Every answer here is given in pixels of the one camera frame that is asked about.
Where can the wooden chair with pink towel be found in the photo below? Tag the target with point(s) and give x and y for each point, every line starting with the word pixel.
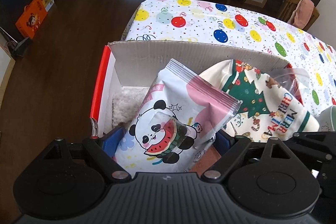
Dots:
pixel 287 8

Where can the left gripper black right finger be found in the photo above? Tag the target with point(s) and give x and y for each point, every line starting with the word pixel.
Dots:
pixel 223 143

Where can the pink towel on chair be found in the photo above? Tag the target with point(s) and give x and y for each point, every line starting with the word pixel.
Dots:
pixel 301 14

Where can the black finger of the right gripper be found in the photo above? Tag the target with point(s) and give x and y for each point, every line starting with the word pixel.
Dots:
pixel 314 149

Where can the orange gift box on floor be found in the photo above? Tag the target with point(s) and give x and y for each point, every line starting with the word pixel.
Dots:
pixel 33 16

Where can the clear bubble wrap sheet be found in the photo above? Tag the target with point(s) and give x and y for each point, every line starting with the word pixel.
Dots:
pixel 125 105

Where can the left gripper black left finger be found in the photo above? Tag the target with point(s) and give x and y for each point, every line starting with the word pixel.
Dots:
pixel 108 143

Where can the Christmas tree tote bag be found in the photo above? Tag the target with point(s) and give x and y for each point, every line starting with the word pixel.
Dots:
pixel 267 109

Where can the clear zip plastic bag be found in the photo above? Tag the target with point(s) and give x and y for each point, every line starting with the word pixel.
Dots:
pixel 290 78

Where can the pale green ceramic mug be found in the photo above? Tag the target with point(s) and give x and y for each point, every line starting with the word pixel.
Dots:
pixel 327 119

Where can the panda print wipes pack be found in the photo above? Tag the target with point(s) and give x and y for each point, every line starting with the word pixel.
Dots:
pixel 175 124

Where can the red and white cardboard box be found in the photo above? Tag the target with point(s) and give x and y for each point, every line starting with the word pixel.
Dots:
pixel 136 64

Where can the balloon print tablecloth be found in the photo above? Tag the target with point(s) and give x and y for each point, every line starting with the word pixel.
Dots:
pixel 214 23

